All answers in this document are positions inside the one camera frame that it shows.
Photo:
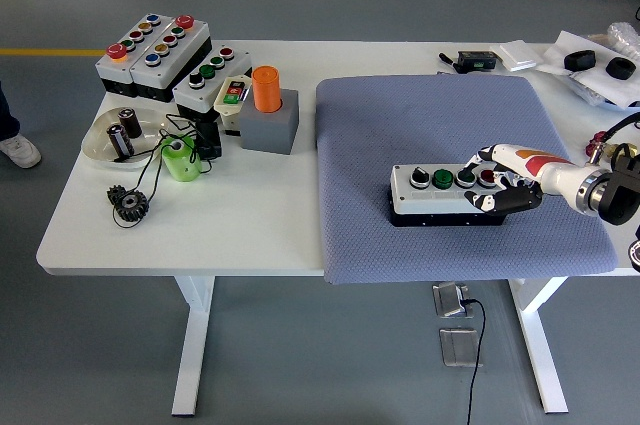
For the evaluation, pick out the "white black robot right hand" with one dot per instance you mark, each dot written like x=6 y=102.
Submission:
x=545 y=170

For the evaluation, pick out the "four-button control box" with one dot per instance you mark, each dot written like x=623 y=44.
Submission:
x=227 y=70
x=435 y=200

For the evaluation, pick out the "five-button control box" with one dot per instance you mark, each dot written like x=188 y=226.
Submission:
x=112 y=67
x=175 y=52

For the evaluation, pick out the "white flat box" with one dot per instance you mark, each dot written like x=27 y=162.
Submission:
x=517 y=56

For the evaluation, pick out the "small black electronic module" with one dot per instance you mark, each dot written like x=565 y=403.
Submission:
x=477 y=61

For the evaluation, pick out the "black marker pen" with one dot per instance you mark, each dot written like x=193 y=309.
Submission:
x=449 y=61

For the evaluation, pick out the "open metal floor socket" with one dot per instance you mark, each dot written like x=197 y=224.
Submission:
x=449 y=300

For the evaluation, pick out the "white table leg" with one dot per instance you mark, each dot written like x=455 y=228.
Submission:
x=542 y=345
x=192 y=345

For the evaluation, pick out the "grey-blue textured mat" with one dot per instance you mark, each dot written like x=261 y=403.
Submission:
x=360 y=145

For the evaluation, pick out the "closed metal floor plate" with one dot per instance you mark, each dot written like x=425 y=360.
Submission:
x=457 y=347

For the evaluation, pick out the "grey block holder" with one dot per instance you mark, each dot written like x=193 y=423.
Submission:
x=267 y=130

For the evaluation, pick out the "orange plastic cylinder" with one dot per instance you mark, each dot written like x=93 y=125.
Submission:
x=266 y=90

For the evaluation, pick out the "black power adapter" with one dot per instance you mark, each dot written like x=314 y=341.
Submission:
x=209 y=142

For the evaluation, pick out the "green plastic cylinder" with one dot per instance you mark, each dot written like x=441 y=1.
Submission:
x=182 y=165

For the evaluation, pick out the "large black bevel gear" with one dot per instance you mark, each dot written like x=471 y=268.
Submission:
x=135 y=210

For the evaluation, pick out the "dark cylindrical capacitor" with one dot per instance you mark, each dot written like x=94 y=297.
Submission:
x=120 y=141
x=131 y=124

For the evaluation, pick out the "small black gear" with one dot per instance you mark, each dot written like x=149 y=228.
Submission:
x=114 y=193

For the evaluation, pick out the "clear shallow dish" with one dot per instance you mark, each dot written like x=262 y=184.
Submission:
x=97 y=137

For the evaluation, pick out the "cream red-green push switch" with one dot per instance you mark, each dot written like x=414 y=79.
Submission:
x=224 y=104

